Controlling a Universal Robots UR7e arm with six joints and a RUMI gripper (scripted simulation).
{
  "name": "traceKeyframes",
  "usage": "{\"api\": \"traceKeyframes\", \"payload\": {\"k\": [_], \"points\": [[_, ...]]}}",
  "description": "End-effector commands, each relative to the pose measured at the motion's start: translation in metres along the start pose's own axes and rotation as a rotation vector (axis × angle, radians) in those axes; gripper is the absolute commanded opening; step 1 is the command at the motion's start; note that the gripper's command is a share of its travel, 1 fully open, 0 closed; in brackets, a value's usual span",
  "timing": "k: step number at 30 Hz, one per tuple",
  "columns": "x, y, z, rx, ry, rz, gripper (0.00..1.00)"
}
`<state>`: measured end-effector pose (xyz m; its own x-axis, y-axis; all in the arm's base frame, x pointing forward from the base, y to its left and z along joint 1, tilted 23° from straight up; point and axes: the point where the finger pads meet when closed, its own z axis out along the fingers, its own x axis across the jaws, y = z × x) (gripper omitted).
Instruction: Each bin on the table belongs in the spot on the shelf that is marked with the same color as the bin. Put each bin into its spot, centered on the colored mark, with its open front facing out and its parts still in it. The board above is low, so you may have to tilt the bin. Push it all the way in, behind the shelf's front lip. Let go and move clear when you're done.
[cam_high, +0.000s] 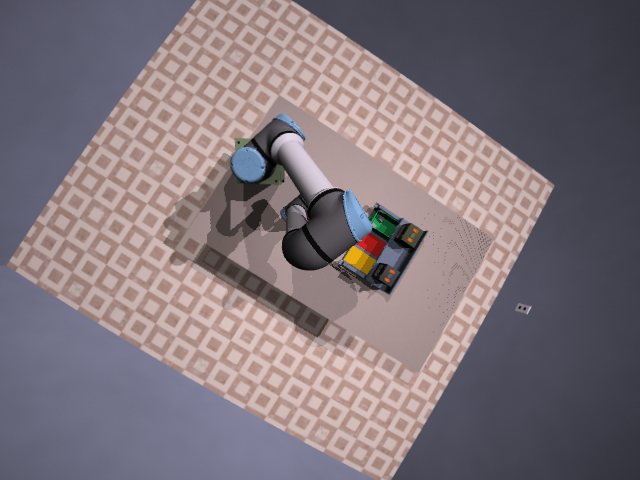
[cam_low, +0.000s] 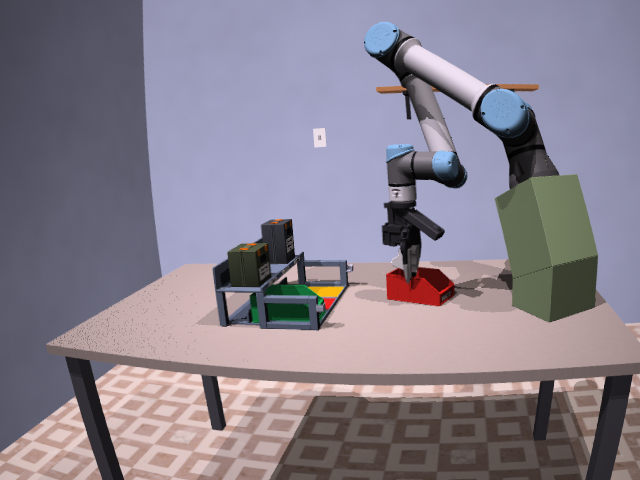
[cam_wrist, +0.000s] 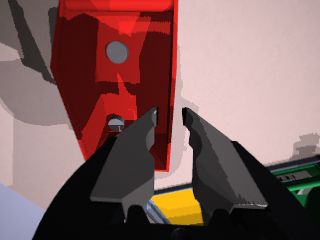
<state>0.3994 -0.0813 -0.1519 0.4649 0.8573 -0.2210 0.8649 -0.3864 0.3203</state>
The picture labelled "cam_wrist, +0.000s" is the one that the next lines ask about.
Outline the red bin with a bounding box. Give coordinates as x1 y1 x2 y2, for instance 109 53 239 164
50 0 178 172

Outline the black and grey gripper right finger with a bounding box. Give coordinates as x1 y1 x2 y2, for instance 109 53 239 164
182 107 320 240

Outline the white round disc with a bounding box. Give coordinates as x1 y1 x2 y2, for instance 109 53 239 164
106 41 129 64

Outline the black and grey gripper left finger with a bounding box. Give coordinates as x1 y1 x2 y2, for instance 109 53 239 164
32 106 158 240

